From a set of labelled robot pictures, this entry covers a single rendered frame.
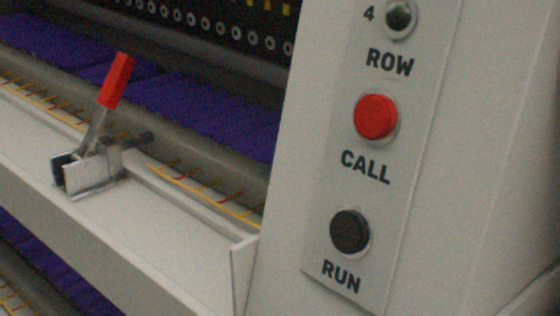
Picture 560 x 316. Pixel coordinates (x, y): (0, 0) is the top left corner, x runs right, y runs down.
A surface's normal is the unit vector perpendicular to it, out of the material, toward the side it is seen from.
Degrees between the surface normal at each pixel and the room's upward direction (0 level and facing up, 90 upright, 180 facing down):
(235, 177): 105
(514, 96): 90
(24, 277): 15
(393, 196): 90
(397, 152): 90
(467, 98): 90
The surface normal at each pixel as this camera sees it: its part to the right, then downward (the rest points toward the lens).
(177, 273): -0.01, -0.89
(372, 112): -0.70, 0.07
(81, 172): 0.69, 0.32
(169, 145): -0.71, 0.33
